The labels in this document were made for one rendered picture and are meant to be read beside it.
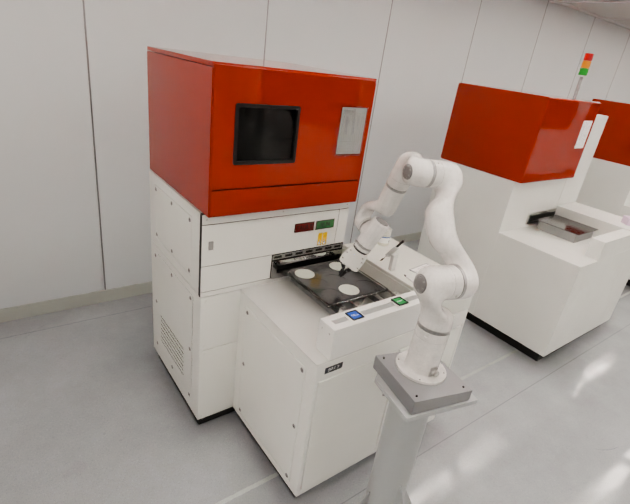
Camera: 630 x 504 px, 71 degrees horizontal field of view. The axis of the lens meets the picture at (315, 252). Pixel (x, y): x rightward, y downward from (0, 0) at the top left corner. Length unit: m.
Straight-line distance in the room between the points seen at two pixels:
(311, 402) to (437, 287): 0.71
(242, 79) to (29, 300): 2.35
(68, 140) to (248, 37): 1.41
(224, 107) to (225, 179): 0.28
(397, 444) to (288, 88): 1.47
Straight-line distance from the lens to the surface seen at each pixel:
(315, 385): 1.80
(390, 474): 2.02
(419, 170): 1.57
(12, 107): 3.16
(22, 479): 2.58
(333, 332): 1.69
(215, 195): 1.84
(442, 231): 1.56
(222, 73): 1.75
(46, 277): 3.52
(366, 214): 1.97
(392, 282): 2.18
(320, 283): 2.11
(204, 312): 2.13
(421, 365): 1.68
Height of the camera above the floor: 1.89
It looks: 24 degrees down
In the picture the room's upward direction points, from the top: 8 degrees clockwise
